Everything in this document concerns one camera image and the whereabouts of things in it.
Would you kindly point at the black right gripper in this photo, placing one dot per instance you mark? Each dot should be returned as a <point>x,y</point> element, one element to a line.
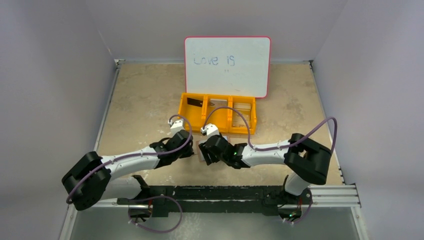
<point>208,149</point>

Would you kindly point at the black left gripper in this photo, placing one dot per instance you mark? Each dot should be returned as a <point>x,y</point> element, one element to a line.
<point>185,147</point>

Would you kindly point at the black credit card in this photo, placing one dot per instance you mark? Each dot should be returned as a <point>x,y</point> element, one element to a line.
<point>195,102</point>

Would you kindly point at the pink leather card holder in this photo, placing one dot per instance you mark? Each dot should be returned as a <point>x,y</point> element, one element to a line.
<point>213,149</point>

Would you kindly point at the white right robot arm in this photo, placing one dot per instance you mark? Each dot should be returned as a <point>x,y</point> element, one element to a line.
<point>308,159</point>

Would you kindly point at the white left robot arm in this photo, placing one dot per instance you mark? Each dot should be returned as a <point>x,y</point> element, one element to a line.
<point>88,179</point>

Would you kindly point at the silver card in middle bin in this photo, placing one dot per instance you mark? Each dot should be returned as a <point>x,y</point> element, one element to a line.
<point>216,103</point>

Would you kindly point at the cards in right bin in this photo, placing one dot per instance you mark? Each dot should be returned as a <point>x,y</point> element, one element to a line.
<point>245,110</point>

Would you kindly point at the yellow middle bin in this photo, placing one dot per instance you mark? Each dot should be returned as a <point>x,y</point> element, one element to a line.
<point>220,117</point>

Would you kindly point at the yellow bin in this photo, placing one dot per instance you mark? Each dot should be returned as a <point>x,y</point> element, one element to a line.
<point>220,117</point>
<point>252,128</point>
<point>195,115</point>

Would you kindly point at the yellow left bin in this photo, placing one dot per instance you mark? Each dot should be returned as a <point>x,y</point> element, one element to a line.
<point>195,115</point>

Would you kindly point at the yellow right bin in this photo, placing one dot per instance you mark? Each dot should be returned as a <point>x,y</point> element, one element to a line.
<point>252,128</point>

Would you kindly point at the pink framed whiteboard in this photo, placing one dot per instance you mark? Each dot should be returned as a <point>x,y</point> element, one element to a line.
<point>227,65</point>

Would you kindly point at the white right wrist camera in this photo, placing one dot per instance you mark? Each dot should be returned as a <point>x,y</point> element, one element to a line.
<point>209,130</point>

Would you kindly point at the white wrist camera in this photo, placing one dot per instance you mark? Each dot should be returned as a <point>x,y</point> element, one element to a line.
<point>176,126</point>
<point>209,130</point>

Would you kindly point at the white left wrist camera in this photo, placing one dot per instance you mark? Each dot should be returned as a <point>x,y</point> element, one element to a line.
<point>176,126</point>

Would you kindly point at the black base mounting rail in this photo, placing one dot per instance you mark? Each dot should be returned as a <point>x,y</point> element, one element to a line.
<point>159,201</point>

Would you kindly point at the aluminium frame rail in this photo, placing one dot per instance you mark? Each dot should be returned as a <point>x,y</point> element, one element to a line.
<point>322,196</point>

